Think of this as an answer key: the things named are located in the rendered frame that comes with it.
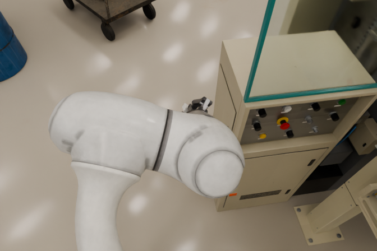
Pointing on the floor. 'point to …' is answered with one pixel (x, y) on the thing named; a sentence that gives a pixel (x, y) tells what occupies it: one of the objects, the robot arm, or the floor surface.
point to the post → (343, 200)
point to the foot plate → (313, 238)
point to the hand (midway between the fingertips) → (188, 110)
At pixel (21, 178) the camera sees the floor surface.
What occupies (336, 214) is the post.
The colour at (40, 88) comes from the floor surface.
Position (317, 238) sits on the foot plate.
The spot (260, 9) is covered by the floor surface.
